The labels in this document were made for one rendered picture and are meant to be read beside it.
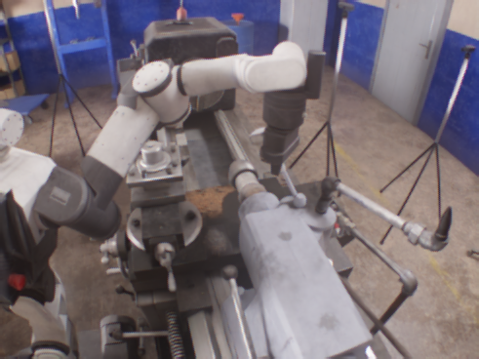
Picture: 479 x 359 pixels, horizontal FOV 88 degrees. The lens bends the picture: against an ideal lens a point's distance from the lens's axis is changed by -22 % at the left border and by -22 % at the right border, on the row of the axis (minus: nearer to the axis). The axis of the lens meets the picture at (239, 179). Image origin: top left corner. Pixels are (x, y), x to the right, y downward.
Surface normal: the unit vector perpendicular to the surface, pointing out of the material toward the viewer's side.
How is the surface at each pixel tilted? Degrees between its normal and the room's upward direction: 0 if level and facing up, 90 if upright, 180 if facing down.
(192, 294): 0
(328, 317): 0
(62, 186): 30
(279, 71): 90
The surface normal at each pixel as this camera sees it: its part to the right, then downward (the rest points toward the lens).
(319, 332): 0.02, -0.78
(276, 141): -0.54, 0.52
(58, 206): -0.11, -0.37
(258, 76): -0.13, 0.62
